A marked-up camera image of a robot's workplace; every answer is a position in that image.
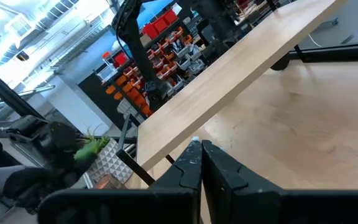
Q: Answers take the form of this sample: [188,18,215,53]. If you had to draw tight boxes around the black machinery with cables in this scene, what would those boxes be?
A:
[0,114,85,215]

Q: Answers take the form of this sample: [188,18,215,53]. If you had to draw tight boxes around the storage rack with orange bins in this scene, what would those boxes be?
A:
[78,7,209,125]

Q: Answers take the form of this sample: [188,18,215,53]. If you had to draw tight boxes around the light wooden riser shelf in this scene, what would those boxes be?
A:
[116,0,347,187]

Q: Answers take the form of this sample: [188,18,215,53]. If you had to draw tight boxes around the red plastic storage bin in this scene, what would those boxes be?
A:
[152,17,170,34]
[142,22,160,40]
[163,9,179,26]

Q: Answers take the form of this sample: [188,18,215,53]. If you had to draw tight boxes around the green succulent in white pot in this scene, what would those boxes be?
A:
[73,129,134,185]

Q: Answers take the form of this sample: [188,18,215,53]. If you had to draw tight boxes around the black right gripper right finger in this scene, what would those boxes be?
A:
[202,139,284,224]

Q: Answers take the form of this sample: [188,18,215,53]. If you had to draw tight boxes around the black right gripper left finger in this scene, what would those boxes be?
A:
[149,139,204,191]

